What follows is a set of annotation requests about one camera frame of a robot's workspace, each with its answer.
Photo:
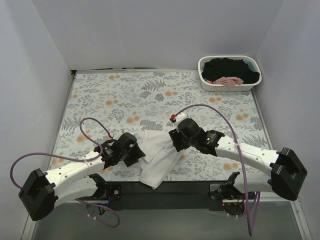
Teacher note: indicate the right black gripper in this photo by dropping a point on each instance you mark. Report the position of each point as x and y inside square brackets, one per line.
[176, 139]

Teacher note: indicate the pink garment in basket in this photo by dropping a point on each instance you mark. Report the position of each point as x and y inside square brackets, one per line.
[230, 82]

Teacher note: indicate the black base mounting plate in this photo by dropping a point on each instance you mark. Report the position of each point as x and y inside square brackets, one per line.
[134, 195]

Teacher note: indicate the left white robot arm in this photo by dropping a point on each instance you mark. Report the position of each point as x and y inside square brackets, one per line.
[44, 191]

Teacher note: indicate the black garment in basket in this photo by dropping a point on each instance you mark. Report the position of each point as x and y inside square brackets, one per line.
[225, 67]

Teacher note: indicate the white t shirt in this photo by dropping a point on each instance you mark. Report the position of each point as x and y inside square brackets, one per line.
[160, 156]

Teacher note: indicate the blue garment in basket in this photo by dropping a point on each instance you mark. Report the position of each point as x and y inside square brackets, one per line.
[251, 66]

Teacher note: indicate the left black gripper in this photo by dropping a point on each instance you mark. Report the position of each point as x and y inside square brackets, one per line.
[135, 153]

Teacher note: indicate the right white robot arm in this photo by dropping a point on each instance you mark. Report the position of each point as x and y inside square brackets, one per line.
[280, 172]

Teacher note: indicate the white plastic laundry basket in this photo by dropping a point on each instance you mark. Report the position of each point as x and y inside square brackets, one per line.
[220, 88]

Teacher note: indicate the floral table mat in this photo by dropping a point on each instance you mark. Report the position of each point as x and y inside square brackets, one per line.
[102, 104]

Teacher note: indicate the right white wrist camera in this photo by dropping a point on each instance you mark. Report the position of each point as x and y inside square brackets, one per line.
[180, 117]

